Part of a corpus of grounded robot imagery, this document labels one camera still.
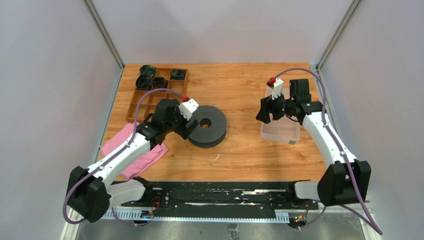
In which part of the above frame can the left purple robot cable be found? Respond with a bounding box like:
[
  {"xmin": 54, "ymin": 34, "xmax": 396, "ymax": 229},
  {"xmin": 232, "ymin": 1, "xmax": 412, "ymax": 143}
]
[{"xmin": 62, "ymin": 88, "xmax": 190, "ymax": 228}]

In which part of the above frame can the coiled cable outside tray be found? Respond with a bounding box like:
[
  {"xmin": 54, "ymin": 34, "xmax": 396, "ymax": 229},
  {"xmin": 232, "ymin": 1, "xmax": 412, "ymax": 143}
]
[{"xmin": 139, "ymin": 64, "xmax": 158, "ymax": 78}]

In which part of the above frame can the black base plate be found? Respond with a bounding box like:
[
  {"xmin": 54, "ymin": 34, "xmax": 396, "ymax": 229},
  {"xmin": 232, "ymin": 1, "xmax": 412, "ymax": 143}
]
[{"xmin": 116, "ymin": 181, "xmax": 319, "ymax": 220}]

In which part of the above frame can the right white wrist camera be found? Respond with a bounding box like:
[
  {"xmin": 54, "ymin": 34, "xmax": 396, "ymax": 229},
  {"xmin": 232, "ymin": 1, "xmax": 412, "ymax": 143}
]
[{"xmin": 267, "ymin": 77, "xmax": 284, "ymax": 100}]

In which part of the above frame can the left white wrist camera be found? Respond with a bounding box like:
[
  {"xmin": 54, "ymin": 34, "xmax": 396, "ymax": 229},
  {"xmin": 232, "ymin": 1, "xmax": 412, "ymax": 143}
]
[{"xmin": 178, "ymin": 94, "xmax": 200, "ymax": 121}]

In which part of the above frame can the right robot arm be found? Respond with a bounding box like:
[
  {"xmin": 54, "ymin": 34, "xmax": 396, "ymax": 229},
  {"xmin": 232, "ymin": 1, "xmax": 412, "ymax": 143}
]
[{"xmin": 256, "ymin": 77, "xmax": 372, "ymax": 209}]

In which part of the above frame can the black coiled cable left compartment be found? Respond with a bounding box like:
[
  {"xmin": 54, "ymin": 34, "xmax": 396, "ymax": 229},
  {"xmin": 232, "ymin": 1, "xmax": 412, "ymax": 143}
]
[{"xmin": 135, "ymin": 74, "xmax": 154, "ymax": 91}]

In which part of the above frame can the black coiled cable compartment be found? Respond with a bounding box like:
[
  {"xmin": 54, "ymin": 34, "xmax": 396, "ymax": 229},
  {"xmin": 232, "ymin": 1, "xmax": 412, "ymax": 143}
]
[
  {"xmin": 135, "ymin": 74, "xmax": 154, "ymax": 91},
  {"xmin": 151, "ymin": 76, "xmax": 169, "ymax": 91}
]

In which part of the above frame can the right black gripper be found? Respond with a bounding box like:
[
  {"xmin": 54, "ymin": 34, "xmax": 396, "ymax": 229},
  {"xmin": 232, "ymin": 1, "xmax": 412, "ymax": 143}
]
[{"xmin": 256, "ymin": 89, "xmax": 296, "ymax": 124}]

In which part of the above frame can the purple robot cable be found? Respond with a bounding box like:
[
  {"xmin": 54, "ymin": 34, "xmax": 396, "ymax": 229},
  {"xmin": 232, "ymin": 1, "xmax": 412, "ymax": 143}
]
[
  {"xmin": 62, "ymin": 88, "xmax": 190, "ymax": 228},
  {"xmin": 269, "ymin": 67, "xmax": 383, "ymax": 236}
]

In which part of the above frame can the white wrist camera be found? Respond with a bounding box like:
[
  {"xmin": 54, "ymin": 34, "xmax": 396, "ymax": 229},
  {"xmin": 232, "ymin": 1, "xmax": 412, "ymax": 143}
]
[
  {"xmin": 267, "ymin": 77, "xmax": 284, "ymax": 100},
  {"xmin": 178, "ymin": 94, "xmax": 200, "ymax": 121}
]

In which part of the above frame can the pink cloth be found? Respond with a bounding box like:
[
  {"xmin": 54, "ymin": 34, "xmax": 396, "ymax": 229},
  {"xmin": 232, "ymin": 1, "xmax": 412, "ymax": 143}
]
[{"xmin": 100, "ymin": 121, "xmax": 169, "ymax": 181}]

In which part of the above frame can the slotted aluminium cable duct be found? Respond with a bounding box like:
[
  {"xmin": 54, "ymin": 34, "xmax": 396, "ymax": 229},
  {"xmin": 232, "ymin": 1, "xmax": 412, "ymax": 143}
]
[{"xmin": 114, "ymin": 208, "xmax": 290, "ymax": 224}]

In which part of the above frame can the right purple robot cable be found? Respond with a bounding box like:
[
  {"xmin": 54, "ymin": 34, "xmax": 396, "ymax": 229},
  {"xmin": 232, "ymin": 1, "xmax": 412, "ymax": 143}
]
[{"xmin": 269, "ymin": 67, "xmax": 383, "ymax": 236}]

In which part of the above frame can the black coiled cable middle compartment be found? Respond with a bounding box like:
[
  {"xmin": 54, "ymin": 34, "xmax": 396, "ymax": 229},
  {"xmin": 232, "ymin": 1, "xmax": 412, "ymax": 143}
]
[{"xmin": 151, "ymin": 76, "xmax": 169, "ymax": 91}]

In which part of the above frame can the coiled cable top right compartment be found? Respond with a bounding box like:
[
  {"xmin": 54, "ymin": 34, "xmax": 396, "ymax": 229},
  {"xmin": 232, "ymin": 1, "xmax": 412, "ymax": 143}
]
[{"xmin": 170, "ymin": 68, "xmax": 186, "ymax": 81}]

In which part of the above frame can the black cable spool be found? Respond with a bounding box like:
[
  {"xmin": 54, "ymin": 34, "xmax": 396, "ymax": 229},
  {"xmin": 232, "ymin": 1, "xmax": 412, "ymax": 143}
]
[{"xmin": 188, "ymin": 105, "xmax": 227, "ymax": 149}]

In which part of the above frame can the wooden compartment tray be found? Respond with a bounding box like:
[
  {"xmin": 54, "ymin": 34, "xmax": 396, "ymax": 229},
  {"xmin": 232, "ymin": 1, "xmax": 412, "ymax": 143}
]
[{"xmin": 125, "ymin": 64, "xmax": 189, "ymax": 123}]

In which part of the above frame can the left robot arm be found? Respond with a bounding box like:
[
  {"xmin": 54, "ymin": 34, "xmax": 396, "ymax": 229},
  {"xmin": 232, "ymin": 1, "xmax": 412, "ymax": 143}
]
[{"xmin": 62, "ymin": 98, "xmax": 200, "ymax": 224}]

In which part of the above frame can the clear plastic box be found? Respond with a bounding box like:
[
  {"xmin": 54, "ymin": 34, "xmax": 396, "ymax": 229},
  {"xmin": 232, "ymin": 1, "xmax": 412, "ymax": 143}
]
[{"xmin": 260, "ymin": 88, "xmax": 301, "ymax": 145}]

